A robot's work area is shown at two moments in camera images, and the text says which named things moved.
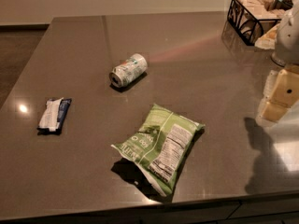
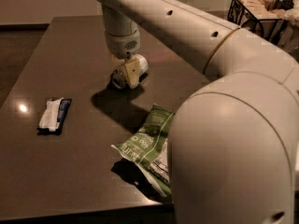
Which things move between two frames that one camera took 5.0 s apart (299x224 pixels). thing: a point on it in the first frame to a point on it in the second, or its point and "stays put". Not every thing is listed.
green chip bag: x=161 y=146 stays put
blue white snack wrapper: x=54 y=116 stays put
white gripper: x=288 y=37 to x=121 y=46
